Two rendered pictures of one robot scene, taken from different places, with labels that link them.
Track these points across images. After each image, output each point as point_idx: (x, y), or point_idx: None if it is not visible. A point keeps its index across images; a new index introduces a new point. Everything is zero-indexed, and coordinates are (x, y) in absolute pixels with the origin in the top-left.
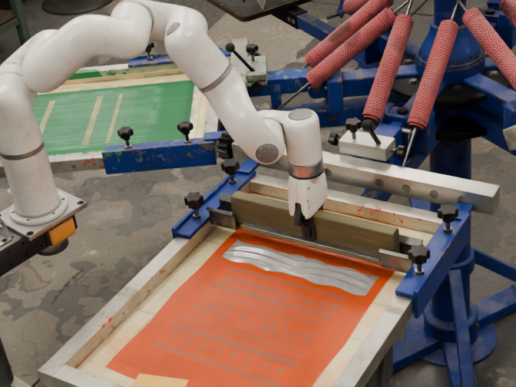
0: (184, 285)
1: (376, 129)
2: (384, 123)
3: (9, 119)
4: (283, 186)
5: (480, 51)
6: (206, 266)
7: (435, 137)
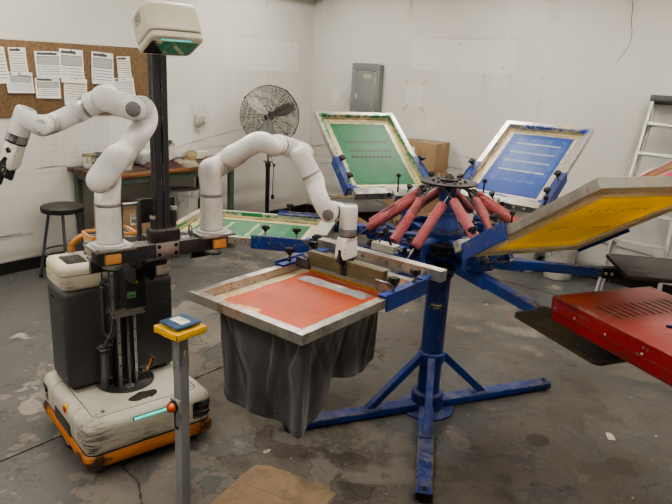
0: (273, 283)
1: None
2: None
3: (209, 174)
4: None
5: (459, 229)
6: (287, 279)
7: None
